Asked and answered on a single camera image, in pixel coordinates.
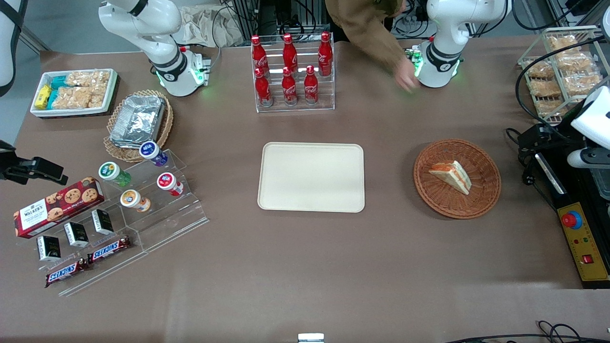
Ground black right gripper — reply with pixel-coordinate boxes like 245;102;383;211
0;141;69;186

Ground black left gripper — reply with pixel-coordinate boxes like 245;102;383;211
518;124;576;150

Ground triangular sandwich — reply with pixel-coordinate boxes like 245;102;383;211
428;161;473;195

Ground white right arm base box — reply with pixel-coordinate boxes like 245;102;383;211
193;51;212;87

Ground green-lit left arm base box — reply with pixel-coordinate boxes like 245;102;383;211
405;46;424;78

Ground white rectangular snack tray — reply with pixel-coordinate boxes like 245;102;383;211
30;69;118;118

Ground brown wicker basket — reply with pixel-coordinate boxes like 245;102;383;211
413;139;502;220

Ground light wicker basket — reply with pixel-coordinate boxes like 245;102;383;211
103;89;174;163

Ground beige plastic tray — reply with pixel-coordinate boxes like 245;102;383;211
257;142;366;213

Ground person's bare hand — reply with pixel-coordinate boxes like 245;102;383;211
395;58;421;93

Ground bagged fried snack pack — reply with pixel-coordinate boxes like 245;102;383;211
536;98;570;118
555;52;596;73
563;72;603;96
525;60;556;79
547;35;580;53
529;79;563;98

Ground red Walkers cookie box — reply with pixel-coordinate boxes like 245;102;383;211
13;177;106;239

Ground green yogurt drink bottle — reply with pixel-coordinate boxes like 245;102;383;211
98;161;132;188

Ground small black snack box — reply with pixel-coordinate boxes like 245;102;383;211
91;209;115;236
37;235;62;262
63;222;90;248

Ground black appliance housing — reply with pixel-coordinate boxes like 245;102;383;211
533;129;610;290

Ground yellow snack packet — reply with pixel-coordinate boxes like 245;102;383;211
34;84;52;110

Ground clear rice cracker pack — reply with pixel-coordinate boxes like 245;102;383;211
53;86;92;110
88;84;109;108
66;71;111;88

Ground orange yogurt drink bottle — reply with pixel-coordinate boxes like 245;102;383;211
120;189;152;213

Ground clear plastic container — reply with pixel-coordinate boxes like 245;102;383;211
591;168;610;201

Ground Snickers chocolate bar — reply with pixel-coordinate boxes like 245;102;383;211
87;236;132;264
45;258;90;288

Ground stack of foil trays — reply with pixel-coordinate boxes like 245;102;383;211
109;95;166;150

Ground purple yogurt drink bottle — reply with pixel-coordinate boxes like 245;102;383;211
139;141;169;168

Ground red yogurt drink bottle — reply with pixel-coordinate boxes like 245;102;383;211
157;172;184;197

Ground yellow control panel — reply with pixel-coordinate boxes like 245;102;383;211
557;202;610;282

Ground clear acrylic stepped stand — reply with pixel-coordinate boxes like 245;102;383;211
36;149;210;297

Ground crumpled beige cloth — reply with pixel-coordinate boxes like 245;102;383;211
180;5;244;48

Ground red cola bottle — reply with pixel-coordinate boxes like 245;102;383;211
282;67;298;106
254;68;274;107
318;31;334;77
283;33;299;72
251;35;270;73
304;65;319;105

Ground clear acrylic bottle rack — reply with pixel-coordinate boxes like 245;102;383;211
251;33;336;113

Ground black power cable with plug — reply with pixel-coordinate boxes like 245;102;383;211
506;127;559;211

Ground white wire rack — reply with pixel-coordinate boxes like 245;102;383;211
518;26;610;127

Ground black looped floor cable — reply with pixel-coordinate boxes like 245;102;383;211
443;321;610;343

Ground black aluminium equipment frame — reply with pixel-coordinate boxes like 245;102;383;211
231;0;330;40

